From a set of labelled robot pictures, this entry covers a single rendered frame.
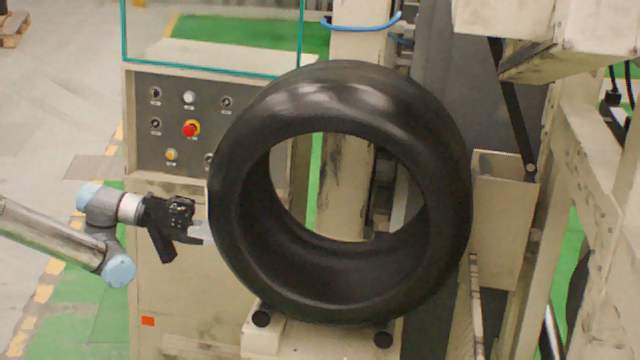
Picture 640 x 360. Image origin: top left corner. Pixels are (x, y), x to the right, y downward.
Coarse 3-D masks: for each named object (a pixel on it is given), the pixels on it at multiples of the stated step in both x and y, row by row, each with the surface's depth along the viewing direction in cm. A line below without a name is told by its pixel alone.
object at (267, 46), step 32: (128, 0) 208; (160, 0) 206; (192, 0) 204; (224, 0) 203; (256, 0) 201; (288, 0) 199; (128, 32) 212; (160, 32) 210; (192, 32) 208; (224, 32) 206; (256, 32) 205; (288, 32) 203; (160, 64) 213; (192, 64) 212; (224, 64) 210; (256, 64) 208; (288, 64) 207
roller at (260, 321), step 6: (258, 300) 165; (258, 306) 162; (264, 306) 161; (270, 306) 162; (258, 312) 160; (264, 312) 160; (270, 312) 161; (252, 318) 160; (258, 318) 160; (264, 318) 160; (270, 318) 160; (258, 324) 161; (264, 324) 160
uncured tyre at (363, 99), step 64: (320, 64) 153; (256, 128) 141; (320, 128) 137; (384, 128) 136; (448, 128) 145; (256, 192) 177; (448, 192) 139; (256, 256) 170; (320, 256) 180; (384, 256) 177; (448, 256) 144; (320, 320) 156; (384, 320) 155
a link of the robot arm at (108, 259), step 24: (0, 216) 140; (24, 216) 143; (48, 216) 149; (24, 240) 145; (48, 240) 147; (72, 240) 150; (96, 240) 156; (72, 264) 153; (96, 264) 155; (120, 264) 156
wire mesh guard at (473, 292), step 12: (468, 264) 173; (468, 276) 177; (456, 300) 193; (468, 300) 170; (456, 312) 193; (468, 312) 167; (480, 312) 152; (456, 324) 190; (468, 324) 163; (480, 324) 148; (456, 336) 187; (468, 336) 159; (480, 336) 144; (456, 348) 182; (468, 348) 157; (480, 348) 140
